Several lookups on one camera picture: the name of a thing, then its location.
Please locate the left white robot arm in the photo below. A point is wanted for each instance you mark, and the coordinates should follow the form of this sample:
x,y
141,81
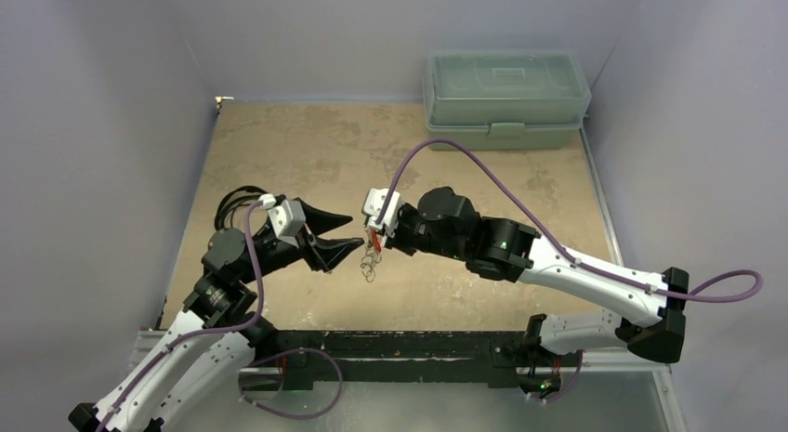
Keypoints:
x,y
221,327

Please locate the metal keyring plate with rings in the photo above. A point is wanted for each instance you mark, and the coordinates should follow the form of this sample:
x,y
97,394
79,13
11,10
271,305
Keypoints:
x,y
369,262

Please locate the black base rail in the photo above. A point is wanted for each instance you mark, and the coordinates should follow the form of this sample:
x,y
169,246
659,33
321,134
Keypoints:
x,y
497,359

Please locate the aluminium frame extrusion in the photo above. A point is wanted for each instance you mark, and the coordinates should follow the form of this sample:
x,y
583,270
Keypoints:
x,y
606,360

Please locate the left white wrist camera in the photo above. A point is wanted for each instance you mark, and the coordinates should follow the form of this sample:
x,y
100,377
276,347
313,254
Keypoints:
x,y
286,216

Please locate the green plastic storage box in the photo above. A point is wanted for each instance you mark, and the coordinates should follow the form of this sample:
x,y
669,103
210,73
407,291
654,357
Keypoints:
x,y
504,100

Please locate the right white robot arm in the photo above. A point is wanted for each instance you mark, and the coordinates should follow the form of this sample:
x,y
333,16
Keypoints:
x,y
635,311

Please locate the red-headed key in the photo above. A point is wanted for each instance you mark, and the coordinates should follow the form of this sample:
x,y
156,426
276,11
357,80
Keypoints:
x,y
374,241

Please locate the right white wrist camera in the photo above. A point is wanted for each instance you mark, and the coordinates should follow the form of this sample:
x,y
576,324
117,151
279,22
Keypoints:
x,y
381,211

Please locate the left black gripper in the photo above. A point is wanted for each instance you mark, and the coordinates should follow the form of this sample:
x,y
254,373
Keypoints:
x,y
323,252

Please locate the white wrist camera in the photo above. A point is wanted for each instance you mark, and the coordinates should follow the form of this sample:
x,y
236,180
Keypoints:
x,y
381,211
286,216

